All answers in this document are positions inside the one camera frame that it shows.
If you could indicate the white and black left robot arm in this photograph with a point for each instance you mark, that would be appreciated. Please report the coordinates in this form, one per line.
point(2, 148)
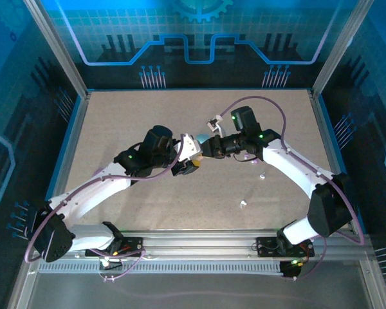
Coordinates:
point(90, 196)

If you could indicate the black controller box with LEDs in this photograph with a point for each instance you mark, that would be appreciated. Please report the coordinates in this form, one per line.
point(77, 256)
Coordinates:
point(111, 266)
point(289, 270)

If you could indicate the aluminium table side rail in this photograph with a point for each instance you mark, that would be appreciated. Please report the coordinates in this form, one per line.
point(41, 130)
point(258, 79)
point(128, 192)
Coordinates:
point(323, 128)
point(78, 120)

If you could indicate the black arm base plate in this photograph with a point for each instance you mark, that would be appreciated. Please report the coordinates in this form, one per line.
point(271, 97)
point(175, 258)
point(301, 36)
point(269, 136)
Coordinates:
point(267, 246)
point(133, 244)

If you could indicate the aluminium frame post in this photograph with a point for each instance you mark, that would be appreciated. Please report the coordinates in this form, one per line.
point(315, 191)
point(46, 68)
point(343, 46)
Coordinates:
point(335, 54)
point(62, 54)

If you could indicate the aluminium frame corner bar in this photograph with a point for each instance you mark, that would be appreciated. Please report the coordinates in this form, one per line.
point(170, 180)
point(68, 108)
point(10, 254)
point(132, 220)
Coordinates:
point(21, 283)
point(378, 283)

